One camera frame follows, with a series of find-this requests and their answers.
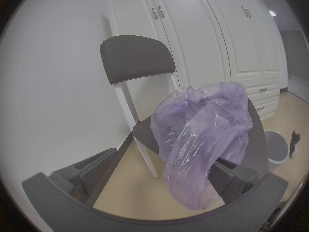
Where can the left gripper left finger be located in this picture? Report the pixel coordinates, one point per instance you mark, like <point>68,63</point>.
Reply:
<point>96,175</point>

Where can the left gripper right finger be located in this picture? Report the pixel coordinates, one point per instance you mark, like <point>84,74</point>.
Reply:
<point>237,180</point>

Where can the white trash bin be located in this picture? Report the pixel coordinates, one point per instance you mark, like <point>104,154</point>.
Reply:
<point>277,151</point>

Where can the purple plastic bag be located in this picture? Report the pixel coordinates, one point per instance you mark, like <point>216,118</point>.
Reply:
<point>200,134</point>

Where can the white chair with grey seat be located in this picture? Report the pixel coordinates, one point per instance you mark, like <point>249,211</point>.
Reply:
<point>135,57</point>

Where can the white wardrobe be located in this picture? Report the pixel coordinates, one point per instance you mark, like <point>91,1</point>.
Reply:
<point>193,32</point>

